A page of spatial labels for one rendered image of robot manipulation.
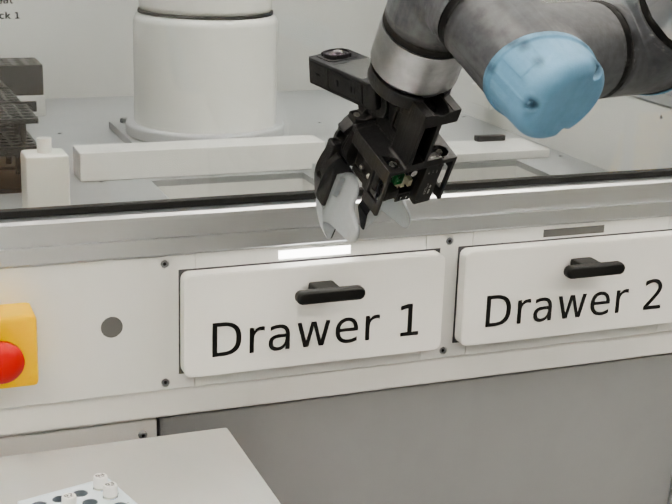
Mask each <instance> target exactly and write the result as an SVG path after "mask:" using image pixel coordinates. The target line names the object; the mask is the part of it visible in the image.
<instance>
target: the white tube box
mask: <svg viewBox="0 0 672 504"><path fill-rule="evenodd" d="M117 487H118V486H117ZM65 493H74V494H76V497H77V504H137V503H136V502H135V501H134V500H133V499H132V498H130V497H129V496H128V495H127V494H126V493H125V492H124V491H122V490H121V489H120V488H119V487H118V494H117V499H114V500H105V499H104V497H103V491H95V490H94V487H93V481H91V482H87V483H84V484H80V485H76V486H73V487H69V488H65V489H62V490H58V491H54V492H50V493H47V494H43V495H39V496H36V497H32V498H28V499H25V500H21V501H18V502H17V504H62V499H61V497H62V495H63V494H65Z"/></svg>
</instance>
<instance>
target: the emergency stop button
mask: <svg viewBox="0 0 672 504"><path fill-rule="evenodd" d="M24 365H25V360H24V356H23V353H22V351H21V350H20V348H19V347H18V346H17V345H15V344H13V343H11V342H8V341H0V384H6V383H9V382H12V381H14V380H15V379H16V378H18V377H19V375H20V374H21V373H22V371H23V369H24Z"/></svg>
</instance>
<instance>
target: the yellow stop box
mask: <svg viewBox="0 0 672 504"><path fill-rule="evenodd" d="M0 341H8V342H11V343H13V344H15V345H17V346H18V347H19V348H20V350H21V351H22V353H23V356H24V360H25V365H24V369H23V371H22V373H21V374H20V375H19V377H18V378H16V379H15V380H14V381H12V382H9V383H6V384H0V389H4V388H13V387H22V386H31V385H36V384H37V383H38V381H39V370H38V344H37V319H36V316H35V314H34V312H33V310H32V308H31V306H30V304H29V303H26V302H24V303H13V304H1V305H0Z"/></svg>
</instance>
